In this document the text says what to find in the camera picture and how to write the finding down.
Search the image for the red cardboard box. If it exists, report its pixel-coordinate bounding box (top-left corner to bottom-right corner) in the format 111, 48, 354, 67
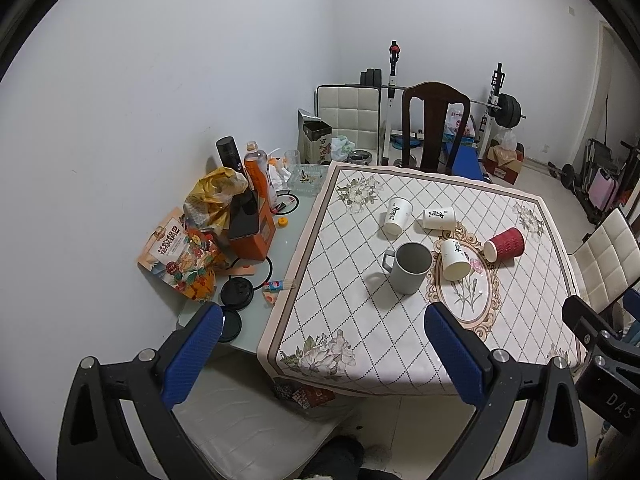
482, 142, 525, 185

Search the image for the barbell with black plates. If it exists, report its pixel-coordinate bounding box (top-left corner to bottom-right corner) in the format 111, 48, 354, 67
345, 82, 527, 122

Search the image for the orange box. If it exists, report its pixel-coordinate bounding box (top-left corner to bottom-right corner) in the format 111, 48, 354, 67
227, 187, 279, 261

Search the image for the green and white plastic bag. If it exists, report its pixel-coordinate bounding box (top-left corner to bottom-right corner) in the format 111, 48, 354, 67
331, 134, 357, 162

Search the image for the floral orange snack bag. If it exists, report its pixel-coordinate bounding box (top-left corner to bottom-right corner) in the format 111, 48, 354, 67
171, 225, 232, 304

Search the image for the red packet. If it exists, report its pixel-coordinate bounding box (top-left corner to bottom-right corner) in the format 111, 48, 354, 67
300, 387, 337, 407

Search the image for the white squat rack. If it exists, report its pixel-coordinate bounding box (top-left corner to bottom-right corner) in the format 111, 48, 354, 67
380, 40, 507, 167

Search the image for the glass ashtray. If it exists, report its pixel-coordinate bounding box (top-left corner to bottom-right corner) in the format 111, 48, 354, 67
285, 163, 329, 194

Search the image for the dark wooden chair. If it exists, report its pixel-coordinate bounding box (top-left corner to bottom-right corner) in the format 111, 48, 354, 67
401, 81, 472, 176

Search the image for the crumpled white plastic bag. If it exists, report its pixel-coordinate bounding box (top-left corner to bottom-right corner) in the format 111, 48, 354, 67
266, 150, 294, 195

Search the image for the yellow plastic bag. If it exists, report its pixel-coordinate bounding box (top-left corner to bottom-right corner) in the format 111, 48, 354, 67
183, 166, 250, 234

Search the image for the orange drink bottle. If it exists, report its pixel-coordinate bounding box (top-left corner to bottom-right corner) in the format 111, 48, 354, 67
243, 141, 274, 211

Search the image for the patterned carton box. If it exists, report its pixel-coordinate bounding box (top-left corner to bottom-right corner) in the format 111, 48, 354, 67
298, 108, 334, 166

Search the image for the dark fuzzy cloth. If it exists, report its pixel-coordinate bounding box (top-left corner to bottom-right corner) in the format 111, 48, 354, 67
299, 435, 367, 480

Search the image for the small barbell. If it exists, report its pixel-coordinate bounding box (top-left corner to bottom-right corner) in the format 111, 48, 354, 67
547, 160, 582, 182

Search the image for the floral diamond-pattern tablecloth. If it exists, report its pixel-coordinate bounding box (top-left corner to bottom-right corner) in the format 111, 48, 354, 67
256, 161, 587, 397

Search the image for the orange flat snack bag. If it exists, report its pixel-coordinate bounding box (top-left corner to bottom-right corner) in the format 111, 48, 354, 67
137, 206, 190, 282

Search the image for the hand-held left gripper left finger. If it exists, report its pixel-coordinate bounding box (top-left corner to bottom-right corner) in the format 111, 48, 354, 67
56, 302, 225, 480

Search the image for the black phone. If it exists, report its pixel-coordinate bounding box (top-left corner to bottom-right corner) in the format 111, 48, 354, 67
227, 189, 261, 240

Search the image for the pink suitcase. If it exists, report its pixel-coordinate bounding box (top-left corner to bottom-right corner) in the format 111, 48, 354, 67
590, 167, 619, 211

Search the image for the grey mug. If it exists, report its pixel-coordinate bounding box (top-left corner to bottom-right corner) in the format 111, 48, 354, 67
382, 242, 433, 295

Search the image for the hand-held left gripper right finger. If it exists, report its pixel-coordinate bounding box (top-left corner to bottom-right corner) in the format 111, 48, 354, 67
424, 301, 590, 480

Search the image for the white cushioned chair seat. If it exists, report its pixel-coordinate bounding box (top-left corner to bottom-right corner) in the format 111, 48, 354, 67
172, 354, 362, 480

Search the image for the white plastic bag red print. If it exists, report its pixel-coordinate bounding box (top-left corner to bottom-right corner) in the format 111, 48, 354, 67
446, 102, 476, 137

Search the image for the red ribbed paper cup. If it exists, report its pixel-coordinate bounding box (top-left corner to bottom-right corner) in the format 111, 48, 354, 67
483, 227, 526, 263

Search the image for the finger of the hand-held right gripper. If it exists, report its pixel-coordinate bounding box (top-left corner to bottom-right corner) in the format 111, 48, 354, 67
561, 295, 628, 356
622, 287, 640, 323

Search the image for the white printed paper cup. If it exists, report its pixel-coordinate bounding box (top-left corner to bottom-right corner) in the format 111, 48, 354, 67
439, 238, 475, 281
421, 206, 456, 231
382, 197, 414, 236

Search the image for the black folding trolley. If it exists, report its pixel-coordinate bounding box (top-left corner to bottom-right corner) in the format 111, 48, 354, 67
580, 136, 640, 223

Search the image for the black thermos bottle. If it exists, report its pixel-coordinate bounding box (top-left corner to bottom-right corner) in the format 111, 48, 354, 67
216, 136, 249, 184

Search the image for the white padded chair black frame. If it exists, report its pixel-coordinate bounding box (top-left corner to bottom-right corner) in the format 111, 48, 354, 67
314, 84, 387, 155

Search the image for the blue weight bench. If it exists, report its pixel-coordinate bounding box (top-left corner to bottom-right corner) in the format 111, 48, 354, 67
440, 135, 484, 181

